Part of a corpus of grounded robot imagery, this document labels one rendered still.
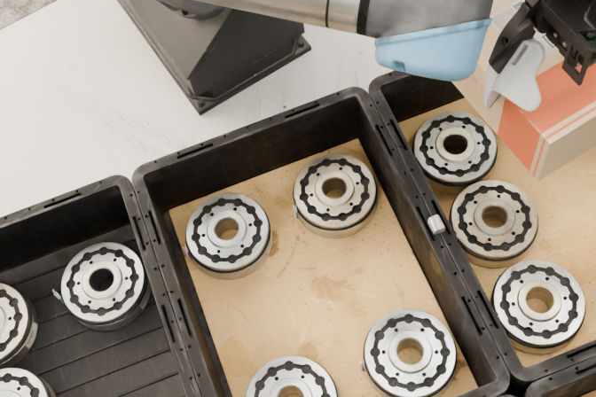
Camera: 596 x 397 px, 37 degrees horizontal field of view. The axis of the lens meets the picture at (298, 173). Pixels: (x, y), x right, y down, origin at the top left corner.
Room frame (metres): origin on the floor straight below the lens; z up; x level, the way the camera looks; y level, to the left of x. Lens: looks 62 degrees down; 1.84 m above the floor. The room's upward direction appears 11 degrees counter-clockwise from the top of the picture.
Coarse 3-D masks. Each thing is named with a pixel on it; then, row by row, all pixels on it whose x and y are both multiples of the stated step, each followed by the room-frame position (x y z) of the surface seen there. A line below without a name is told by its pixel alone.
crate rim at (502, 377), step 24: (336, 96) 0.57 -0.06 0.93; (360, 96) 0.57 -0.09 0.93; (264, 120) 0.56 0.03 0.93; (288, 120) 0.55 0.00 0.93; (216, 144) 0.54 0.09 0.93; (384, 144) 0.50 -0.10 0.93; (144, 168) 0.53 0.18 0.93; (144, 192) 0.49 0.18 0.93; (408, 192) 0.43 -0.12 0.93; (144, 216) 0.46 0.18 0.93; (432, 240) 0.37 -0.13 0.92; (168, 264) 0.40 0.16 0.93; (168, 288) 0.37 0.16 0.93; (456, 288) 0.31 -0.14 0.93; (192, 336) 0.31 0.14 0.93; (480, 336) 0.25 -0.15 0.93; (192, 360) 0.29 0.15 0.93; (504, 384) 0.20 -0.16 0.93
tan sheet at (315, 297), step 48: (240, 192) 0.52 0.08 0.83; (288, 192) 0.51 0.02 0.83; (336, 192) 0.50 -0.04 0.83; (288, 240) 0.44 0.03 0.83; (336, 240) 0.43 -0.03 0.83; (384, 240) 0.42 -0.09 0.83; (240, 288) 0.39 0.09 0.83; (288, 288) 0.38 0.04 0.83; (336, 288) 0.37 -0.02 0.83; (384, 288) 0.36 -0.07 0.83; (240, 336) 0.34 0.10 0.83; (288, 336) 0.32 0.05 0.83; (336, 336) 0.31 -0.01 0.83; (240, 384) 0.28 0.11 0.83; (336, 384) 0.26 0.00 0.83
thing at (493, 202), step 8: (488, 200) 0.43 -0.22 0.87; (496, 200) 0.43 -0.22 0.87; (504, 200) 0.42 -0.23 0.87; (480, 208) 0.42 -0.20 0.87; (504, 208) 0.41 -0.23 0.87; (512, 208) 0.41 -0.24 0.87; (480, 216) 0.41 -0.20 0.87; (512, 216) 0.40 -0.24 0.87; (480, 224) 0.40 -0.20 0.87; (504, 224) 0.40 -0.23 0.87; (512, 224) 0.39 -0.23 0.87; (488, 232) 0.39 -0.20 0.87; (496, 232) 0.39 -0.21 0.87; (504, 232) 0.39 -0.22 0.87
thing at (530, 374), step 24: (384, 120) 0.53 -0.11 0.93; (408, 144) 0.49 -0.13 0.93; (408, 168) 0.46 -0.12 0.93; (432, 192) 0.42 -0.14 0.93; (456, 240) 0.36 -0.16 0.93; (456, 264) 0.33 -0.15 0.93; (480, 288) 0.30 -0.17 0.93; (480, 312) 0.28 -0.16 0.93; (504, 336) 0.25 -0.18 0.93; (504, 360) 0.22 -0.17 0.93; (552, 360) 0.21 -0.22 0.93; (576, 360) 0.21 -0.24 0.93; (528, 384) 0.20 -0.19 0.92
